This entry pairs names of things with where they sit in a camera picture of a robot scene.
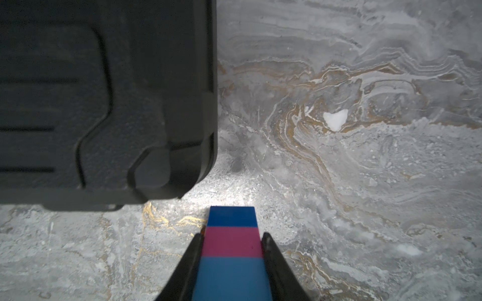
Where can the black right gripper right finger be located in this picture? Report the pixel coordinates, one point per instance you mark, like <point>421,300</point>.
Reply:
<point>283,282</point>

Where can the pink lego brick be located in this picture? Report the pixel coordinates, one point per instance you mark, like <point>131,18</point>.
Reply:
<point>232,242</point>

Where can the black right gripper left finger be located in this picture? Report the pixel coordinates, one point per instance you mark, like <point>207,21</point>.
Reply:
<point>181,284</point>

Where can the small blue lego brick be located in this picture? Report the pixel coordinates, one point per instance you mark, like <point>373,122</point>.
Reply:
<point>232,216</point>

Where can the black plastic tool case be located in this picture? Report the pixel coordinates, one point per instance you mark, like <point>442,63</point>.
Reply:
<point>106,103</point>

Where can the long blue lego brick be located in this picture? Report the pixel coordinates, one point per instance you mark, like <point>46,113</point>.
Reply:
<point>232,278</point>

